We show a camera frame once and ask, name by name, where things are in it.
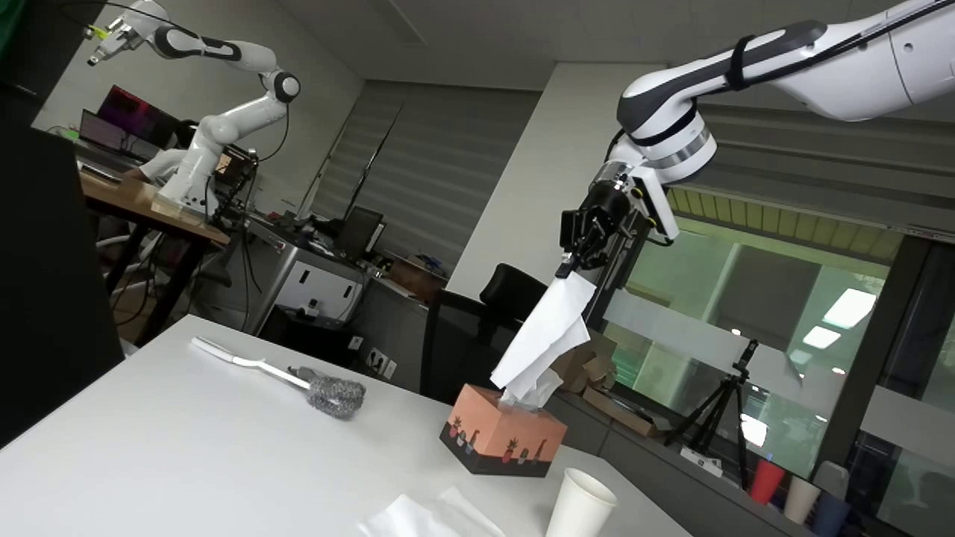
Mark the second white robot arm background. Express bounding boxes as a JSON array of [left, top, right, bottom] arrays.
[[86, 0, 303, 216]]

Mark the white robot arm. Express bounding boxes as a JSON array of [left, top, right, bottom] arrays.
[[559, 0, 955, 277]]

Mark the open cardboard box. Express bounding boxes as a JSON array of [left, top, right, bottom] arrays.
[[552, 335, 616, 413]]

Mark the grey brush with white handle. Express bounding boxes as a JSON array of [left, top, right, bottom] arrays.
[[191, 337, 364, 422]]

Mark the crumpled white wipe on table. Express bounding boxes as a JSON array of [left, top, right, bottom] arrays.
[[358, 489, 504, 537]]

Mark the white paper cup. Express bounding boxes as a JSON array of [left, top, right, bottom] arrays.
[[547, 470, 619, 537]]

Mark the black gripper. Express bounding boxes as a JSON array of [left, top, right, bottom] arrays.
[[559, 161, 683, 301]]

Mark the wooden background desk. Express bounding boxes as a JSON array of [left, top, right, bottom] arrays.
[[80, 174, 229, 246]]

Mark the black office chair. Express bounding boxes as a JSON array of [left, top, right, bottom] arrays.
[[420, 264, 547, 402]]

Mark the black camera tripod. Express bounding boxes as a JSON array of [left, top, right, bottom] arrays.
[[662, 340, 759, 461]]

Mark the white wipe pulled from box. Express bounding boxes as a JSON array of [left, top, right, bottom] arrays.
[[491, 273, 594, 410]]

